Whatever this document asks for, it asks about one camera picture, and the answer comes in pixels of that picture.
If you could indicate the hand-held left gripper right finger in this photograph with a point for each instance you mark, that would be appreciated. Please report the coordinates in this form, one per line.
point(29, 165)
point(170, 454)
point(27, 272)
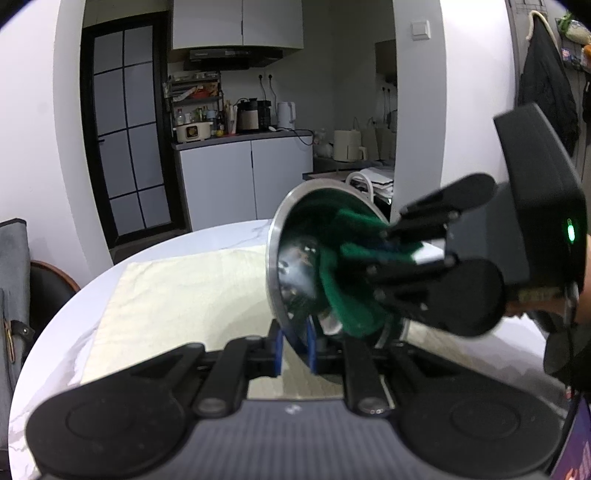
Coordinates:
point(311, 347)

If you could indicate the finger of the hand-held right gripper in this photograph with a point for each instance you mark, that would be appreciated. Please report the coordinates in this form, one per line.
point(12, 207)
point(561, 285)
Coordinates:
point(422, 218)
point(401, 286)

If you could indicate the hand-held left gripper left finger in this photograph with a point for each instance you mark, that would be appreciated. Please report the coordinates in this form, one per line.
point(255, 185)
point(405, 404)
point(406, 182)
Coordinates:
point(277, 347)

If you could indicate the green cleaning cloth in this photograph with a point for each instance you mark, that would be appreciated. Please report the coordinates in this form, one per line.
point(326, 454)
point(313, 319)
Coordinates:
point(351, 295)

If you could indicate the stainless steel bowl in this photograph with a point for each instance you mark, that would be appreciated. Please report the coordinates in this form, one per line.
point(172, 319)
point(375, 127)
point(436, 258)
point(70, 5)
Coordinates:
point(295, 272)

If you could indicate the person's right hand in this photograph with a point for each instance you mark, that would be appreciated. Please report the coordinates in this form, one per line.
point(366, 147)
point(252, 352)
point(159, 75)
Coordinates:
point(531, 302)

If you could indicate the white countertop appliance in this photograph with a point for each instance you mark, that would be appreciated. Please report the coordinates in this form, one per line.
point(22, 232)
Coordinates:
point(346, 145)

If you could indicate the black hanging jacket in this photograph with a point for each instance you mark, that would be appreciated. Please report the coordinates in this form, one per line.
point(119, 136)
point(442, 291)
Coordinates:
point(549, 92)

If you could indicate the cream placemat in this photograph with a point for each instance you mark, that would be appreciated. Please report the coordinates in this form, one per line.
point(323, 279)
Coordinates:
point(175, 300)

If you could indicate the white electric kettle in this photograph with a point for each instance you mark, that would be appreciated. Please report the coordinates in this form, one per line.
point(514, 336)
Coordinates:
point(286, 115)

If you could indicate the white base cabinet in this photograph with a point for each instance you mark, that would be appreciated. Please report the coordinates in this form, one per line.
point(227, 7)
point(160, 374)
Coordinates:
point(240, 180)

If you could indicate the black coffee machine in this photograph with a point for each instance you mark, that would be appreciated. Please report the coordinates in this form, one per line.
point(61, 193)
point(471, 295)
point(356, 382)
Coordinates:
point(251, 115)

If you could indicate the cream rice cooker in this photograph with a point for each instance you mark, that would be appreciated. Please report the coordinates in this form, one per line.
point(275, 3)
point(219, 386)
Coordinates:
point(193, 132)

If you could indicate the brown wooden chair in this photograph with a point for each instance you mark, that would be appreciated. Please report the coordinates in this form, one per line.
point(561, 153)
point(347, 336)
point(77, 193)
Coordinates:
point(48, 295)

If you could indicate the black range hood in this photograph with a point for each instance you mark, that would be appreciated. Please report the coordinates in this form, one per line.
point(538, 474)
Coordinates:
point(231, 57)

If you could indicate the metal spice rack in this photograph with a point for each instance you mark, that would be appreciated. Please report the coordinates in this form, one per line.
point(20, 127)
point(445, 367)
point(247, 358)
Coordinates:
point(194, 94)

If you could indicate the black framed glass door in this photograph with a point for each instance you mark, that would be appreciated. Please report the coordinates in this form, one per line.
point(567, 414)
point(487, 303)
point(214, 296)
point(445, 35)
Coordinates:
point(129, 129)

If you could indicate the grey bag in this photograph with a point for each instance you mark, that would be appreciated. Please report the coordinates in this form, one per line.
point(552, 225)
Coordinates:
point(11, 300)

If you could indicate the white wall switch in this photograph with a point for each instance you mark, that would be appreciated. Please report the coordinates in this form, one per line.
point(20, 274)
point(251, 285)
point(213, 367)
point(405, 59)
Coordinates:
point(420, 30)

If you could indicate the white wall outlet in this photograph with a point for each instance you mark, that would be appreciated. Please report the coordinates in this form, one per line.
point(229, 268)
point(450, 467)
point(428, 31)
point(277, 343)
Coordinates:
point(265, 76)

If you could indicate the white wall cabinet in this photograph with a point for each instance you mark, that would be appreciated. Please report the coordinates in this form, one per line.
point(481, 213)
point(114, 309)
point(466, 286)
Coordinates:
point(235, 23)

